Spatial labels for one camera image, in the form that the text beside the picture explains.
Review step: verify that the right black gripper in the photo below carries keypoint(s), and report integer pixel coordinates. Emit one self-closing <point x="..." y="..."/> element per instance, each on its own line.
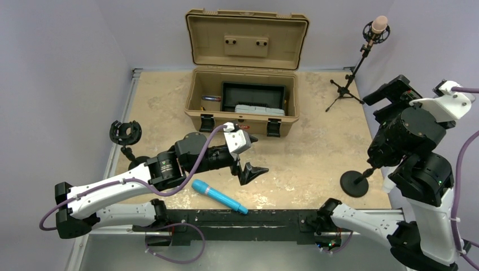
<point x="398" y="88"/>

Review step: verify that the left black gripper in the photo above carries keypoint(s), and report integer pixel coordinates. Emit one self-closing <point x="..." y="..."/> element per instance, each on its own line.
<point x="248" y="171"/>

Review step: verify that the blue microphone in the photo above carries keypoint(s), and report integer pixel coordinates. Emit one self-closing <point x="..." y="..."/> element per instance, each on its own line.
<point x="205" y="189"/>

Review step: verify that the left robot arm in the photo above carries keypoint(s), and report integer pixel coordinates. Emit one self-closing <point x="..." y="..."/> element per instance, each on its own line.
<point x="84" y="208"/>

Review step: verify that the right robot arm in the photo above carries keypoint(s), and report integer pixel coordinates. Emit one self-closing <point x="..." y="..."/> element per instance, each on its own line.
<point x="410" y="128"/>

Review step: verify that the black tripod mic stand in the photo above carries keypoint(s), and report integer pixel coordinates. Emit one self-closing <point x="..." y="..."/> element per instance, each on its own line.
<point x="343" y="91"/>

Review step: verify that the pink microphone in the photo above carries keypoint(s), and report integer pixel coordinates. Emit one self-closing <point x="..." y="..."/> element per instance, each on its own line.
<point x="378" y="30"/>

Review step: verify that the white microphone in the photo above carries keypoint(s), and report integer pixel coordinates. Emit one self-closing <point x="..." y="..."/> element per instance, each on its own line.
<point x="388" y="185"/>

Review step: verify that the right black mic stand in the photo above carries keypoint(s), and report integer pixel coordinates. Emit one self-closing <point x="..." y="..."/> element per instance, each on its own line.
<point x="354" y="183"/>

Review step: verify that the left black mic stand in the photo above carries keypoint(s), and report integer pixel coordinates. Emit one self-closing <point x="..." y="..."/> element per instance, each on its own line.
<point x="126" y="134"/>

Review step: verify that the grey plastic bit case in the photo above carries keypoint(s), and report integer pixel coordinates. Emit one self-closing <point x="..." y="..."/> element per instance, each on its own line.
<point x="258" y="110"/>

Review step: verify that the black toolbox tray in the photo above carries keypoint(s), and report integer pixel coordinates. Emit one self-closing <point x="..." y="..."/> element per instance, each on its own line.
<point x="262" y="95"/>

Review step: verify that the red blue screwdriver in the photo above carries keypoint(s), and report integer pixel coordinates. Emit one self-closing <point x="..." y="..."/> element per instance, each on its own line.
<point x="211" y="98"/>

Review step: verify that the tan plastic toolbox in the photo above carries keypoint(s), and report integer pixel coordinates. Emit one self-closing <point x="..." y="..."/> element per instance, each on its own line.
<point x="244" y="46"/>

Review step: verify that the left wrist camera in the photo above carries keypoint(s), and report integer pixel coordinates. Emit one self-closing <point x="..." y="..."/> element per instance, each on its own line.
<point x="237" y="140"/>

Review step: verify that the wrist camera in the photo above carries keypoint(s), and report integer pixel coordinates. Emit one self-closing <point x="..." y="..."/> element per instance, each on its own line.
<point x="237" y="140"/>
<point x="451" y="103"/>

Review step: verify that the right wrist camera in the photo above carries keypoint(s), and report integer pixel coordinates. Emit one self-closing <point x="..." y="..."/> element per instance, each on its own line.
<point x="451" y="103"/>

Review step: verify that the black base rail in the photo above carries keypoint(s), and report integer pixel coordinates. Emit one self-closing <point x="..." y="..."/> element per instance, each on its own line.
<point x="302" y="226"/>

